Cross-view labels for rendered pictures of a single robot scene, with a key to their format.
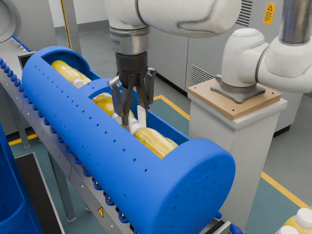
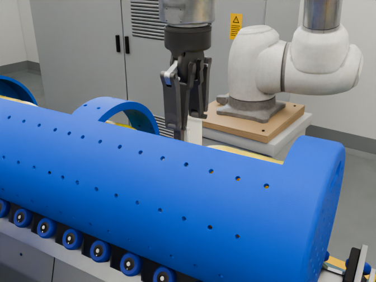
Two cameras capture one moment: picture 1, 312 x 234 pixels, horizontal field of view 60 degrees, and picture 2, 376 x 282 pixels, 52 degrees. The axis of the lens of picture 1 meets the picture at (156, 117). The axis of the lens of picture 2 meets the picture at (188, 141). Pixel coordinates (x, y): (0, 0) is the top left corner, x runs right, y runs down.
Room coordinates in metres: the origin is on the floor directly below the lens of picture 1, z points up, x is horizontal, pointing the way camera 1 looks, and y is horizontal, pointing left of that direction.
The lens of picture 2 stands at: (0.03, 0.29, 1.48)
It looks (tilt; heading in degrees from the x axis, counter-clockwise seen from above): 25 degrees down; 338
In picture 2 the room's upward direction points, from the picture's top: straight up
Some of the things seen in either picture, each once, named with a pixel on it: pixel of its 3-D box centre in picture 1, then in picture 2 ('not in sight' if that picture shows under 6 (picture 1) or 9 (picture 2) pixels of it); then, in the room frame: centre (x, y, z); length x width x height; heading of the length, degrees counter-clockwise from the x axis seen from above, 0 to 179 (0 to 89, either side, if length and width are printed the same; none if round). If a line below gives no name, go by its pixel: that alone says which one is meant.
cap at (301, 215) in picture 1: (306, 217); not in sight; (0.38, -0.34, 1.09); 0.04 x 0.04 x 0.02
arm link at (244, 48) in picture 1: (244, 56); (256, 61); (1.09, -0.37, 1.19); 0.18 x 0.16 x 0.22; 47
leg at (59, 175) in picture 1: (63, 188); not in sight; (1.15, 0.58, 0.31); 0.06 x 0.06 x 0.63; 38
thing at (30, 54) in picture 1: (31, 67); not in sight; (1.41, 0.70, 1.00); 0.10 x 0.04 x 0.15; 128
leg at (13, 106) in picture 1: (17, 118); not in sight; (1.92, 1.19, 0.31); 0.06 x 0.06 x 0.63; 38
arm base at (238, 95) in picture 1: (234, 83); (246, 100); (1.11, -0.36, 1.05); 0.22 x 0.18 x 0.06; 35
